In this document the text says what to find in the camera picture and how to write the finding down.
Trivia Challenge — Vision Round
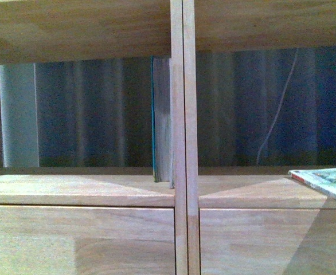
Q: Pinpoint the colourful white paperback book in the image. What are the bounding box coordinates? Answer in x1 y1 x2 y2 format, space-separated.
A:
288 168 336 200

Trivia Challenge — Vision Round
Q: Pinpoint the white pillar behind shelf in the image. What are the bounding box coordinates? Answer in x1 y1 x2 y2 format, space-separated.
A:
0 63 40 168

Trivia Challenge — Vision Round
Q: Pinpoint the teal cover upright book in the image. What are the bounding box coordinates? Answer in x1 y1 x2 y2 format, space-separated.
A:
150 56 175 189

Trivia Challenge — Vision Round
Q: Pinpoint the dark blue curtain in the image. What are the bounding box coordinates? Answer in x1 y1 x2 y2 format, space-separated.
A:
35 46 336 167

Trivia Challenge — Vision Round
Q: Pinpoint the white hanging cable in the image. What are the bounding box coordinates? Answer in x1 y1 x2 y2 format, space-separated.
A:
256 48 299 166

